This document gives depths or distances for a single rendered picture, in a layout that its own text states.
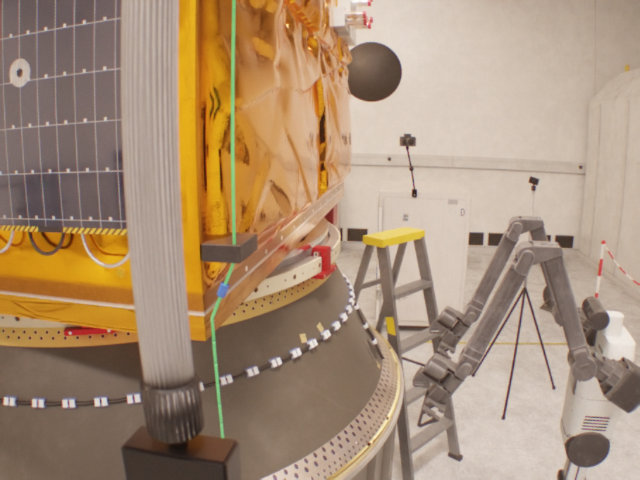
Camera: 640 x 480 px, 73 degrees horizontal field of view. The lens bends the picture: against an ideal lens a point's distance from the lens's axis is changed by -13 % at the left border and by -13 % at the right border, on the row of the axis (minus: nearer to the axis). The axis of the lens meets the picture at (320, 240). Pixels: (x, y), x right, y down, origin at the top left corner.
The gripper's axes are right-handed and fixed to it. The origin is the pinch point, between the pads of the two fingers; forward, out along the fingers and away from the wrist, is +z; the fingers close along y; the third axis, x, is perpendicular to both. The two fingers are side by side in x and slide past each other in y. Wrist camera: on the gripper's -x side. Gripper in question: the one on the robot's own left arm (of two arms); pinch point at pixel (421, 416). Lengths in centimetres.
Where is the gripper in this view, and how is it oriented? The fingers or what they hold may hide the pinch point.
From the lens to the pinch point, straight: 167.2
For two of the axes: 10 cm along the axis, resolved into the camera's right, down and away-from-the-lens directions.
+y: -3.2, 2.0, -9.3
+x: 8.2, 5.5, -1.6
